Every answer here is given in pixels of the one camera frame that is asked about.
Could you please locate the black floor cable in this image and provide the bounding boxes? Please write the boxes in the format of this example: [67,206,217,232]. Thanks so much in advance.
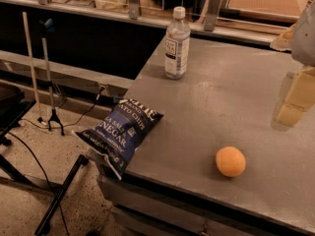
[0,86,106,236]

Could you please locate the orange fruit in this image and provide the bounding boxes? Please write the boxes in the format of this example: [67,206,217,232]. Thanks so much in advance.
[216,147,246,177]

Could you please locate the metal rail with brackets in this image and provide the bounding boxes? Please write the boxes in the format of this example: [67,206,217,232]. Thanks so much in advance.
[0,0,309,47]

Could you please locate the blue kettle chips bag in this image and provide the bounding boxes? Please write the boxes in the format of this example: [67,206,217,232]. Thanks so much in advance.
[74,99,163,180]

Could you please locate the white pole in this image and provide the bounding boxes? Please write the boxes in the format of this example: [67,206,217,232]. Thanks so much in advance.
[22,12,46,127]

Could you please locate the grey tripod stand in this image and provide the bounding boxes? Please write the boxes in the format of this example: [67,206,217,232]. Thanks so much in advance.
[39,19,64,135]

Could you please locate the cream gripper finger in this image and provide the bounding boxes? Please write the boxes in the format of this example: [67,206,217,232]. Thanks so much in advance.
[276,66,315,127]
[270,25,295,51]

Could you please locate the clear plastic water bottle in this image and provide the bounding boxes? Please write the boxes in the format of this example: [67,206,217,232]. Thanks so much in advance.
[165,6,191,80]

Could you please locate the black metal frame leg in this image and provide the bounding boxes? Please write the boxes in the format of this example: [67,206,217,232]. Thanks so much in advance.
[34,154,89,236]

